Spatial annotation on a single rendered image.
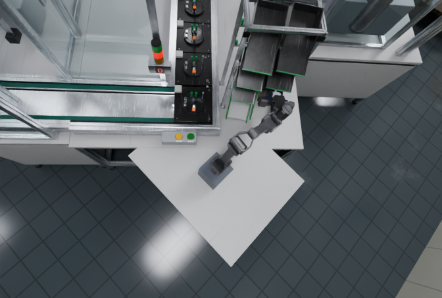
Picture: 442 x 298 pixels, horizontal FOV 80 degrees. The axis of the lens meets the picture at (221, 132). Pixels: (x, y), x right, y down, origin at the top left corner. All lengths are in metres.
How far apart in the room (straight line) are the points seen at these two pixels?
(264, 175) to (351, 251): 1.47
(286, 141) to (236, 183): 0.45
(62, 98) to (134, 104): 0.44
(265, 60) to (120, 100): 0.98
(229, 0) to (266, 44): 1.16
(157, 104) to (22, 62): 0.94
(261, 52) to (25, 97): 1.44
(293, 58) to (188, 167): 0.90
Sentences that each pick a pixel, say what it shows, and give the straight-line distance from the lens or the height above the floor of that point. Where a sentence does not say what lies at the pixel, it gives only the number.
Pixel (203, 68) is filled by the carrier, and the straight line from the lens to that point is 1.78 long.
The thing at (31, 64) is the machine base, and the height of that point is 0.86.
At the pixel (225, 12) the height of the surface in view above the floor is 0.86.
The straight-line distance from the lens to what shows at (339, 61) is 2.39.
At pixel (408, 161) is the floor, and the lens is 3.47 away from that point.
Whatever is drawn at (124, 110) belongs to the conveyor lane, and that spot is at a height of 0.92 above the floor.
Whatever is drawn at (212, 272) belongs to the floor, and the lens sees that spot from 2.56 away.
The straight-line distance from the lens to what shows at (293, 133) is 1.87.
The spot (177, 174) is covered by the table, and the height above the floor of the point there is 0.86.
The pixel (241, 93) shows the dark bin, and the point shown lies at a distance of 1.48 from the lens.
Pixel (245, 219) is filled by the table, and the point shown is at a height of 0.86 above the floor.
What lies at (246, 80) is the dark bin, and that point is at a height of 1.37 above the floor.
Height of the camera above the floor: 2.51
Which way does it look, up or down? 71 degrees down
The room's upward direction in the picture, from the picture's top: 22 degrees clockwise
